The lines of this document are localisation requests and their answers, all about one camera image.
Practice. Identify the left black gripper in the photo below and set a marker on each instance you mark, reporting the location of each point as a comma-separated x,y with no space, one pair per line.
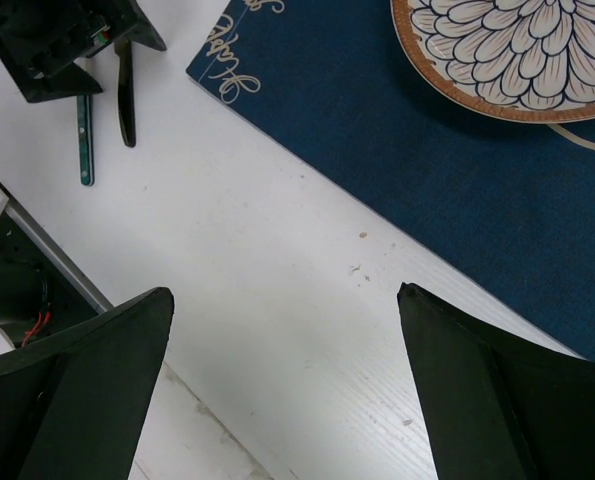
38,39

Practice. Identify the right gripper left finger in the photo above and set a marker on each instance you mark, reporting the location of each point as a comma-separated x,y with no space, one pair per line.
73,405

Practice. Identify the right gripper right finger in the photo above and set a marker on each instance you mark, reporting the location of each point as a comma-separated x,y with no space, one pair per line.
495,405

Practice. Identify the teal patterned handle cutlery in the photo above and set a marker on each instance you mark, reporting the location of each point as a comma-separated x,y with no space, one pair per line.
85,140

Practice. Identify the dark blue cloth napkin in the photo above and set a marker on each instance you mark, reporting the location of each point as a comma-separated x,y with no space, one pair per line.
512,206

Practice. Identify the floral patterned plate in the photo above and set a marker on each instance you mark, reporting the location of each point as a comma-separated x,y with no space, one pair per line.
529,62

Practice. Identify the black table knife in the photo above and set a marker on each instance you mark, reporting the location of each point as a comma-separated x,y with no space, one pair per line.
125,92

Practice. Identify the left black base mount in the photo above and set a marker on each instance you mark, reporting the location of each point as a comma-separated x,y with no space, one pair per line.
42,291

